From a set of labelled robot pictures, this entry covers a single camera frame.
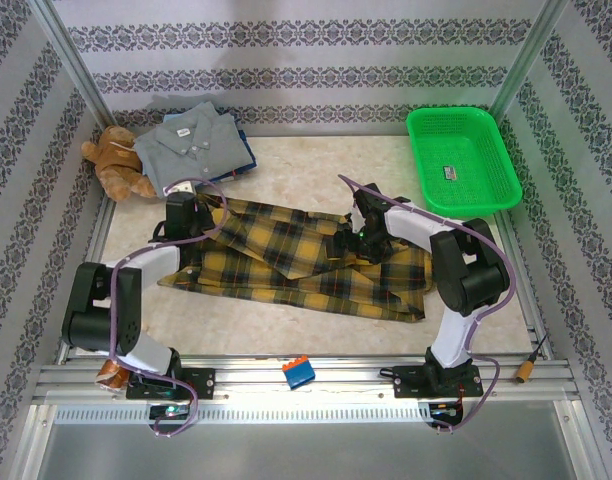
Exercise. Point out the yellow plaid long sleeve shirt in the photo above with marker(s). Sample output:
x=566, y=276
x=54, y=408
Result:
x=286, y=240

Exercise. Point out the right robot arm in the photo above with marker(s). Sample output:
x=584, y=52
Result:
x=466, y=280

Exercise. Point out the grey folded shirt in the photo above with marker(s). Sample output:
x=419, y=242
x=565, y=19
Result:
x=186, y=155

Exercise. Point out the blue folded shirt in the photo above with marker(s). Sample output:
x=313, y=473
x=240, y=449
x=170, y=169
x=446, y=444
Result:
x=248, y=152

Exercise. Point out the brown teddy bear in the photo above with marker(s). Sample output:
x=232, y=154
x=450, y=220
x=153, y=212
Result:
x=116, y=160

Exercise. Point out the small label sticker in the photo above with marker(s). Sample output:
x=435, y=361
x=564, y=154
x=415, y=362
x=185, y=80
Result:
x=451, y=173

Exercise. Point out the green plastic basket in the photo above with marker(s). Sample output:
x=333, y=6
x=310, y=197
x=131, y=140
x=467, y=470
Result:
x=486, y=207

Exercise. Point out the orange and blue toy block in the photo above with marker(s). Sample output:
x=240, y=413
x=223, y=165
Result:
x=298, y=375

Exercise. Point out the small circuit board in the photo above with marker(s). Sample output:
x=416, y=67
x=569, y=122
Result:
x=446, y=412
x=168, y=411

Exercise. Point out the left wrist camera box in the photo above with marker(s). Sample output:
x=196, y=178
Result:
x=183, y=186

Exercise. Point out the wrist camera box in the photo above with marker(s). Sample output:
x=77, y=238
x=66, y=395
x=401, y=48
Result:
x=357, y=218
x=183, y=186

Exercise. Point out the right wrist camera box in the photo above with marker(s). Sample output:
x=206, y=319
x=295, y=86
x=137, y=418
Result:
x=357, y=218

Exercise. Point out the aluminium frame rail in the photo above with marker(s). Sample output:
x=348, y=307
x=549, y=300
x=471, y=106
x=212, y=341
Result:
x=336, y=395

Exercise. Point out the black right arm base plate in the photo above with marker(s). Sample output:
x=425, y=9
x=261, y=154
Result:
x=411, y=382

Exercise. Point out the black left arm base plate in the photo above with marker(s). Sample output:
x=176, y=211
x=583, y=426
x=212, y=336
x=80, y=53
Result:
x=201, y=382

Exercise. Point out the aluminium corner post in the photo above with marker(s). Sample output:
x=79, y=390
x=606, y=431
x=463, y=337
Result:
x=71, y=65
x=526, y=60

